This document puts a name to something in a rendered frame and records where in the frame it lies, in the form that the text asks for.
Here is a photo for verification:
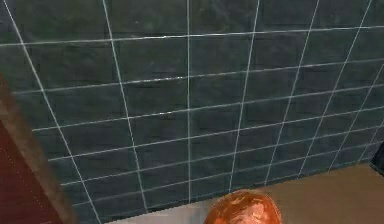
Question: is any orange round ball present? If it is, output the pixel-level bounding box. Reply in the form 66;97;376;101
203;189;283;224

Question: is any dark red room door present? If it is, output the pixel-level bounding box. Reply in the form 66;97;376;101
0;74;79;224

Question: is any black object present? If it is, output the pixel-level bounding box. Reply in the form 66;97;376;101
370;142;384;176

